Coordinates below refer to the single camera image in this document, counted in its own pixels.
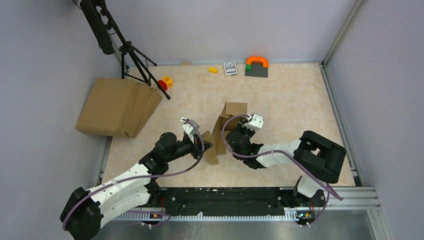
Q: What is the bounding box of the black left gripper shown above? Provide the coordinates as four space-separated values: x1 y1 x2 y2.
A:
165 133 213 163

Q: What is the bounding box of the brown cardboard box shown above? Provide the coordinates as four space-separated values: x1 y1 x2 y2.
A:
201 102 248 166

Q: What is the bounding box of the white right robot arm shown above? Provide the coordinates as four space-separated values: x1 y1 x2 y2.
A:
221 121 347 206

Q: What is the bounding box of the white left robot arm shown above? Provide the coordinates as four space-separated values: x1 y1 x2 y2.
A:
59 132 213 240

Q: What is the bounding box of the red round toy disc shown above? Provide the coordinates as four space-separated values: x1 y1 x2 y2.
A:
158 80 168 91

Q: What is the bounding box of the yellow round toy disc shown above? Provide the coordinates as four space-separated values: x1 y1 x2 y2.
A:
162 75 173 88

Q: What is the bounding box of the stack of folded cardboard boxes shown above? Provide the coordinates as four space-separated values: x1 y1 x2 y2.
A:
75 78 163 138

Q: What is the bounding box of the blue playing card deck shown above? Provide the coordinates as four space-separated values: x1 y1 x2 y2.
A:
223 61 238 76

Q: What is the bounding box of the grey building baseplate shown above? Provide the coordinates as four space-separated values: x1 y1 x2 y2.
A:
244 63 268 78

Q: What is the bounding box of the yellow toy block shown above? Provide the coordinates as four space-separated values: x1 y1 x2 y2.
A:
208 67 218 74

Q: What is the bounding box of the orange arch toy piece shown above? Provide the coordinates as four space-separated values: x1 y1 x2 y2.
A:
245 56 269 68

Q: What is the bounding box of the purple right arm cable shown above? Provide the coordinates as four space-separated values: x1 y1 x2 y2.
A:
221 114 344 227

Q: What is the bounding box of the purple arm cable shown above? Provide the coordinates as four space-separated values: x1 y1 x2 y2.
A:
62 118 206 232
221 114 344 227

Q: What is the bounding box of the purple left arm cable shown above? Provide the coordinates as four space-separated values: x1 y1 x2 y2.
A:
62 118 206 232

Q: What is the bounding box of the aluminium frame rail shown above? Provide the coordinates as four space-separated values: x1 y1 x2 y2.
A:
71 135 388 240

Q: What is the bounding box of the black camera tripod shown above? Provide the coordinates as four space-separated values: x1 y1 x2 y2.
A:
74 0 171 100

